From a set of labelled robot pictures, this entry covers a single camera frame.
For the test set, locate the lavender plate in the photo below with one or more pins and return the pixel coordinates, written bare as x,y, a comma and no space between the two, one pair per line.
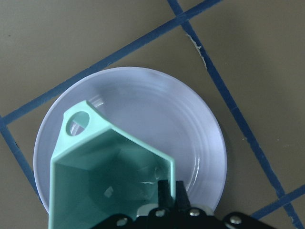
155,108

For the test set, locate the mint green cup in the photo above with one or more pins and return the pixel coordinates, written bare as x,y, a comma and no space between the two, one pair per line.
98,170

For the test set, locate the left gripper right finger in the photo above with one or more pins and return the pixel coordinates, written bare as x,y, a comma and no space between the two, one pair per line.
181,201

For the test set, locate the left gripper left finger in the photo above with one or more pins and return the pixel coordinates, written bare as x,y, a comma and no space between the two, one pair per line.
165,199

